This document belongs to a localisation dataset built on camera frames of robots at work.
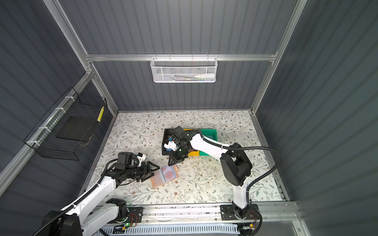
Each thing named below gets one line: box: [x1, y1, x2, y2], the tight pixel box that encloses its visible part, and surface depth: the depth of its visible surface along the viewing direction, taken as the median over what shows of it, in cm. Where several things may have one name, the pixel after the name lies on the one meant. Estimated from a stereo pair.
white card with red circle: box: [160, 165, 178, 182], surface depth 88 cm
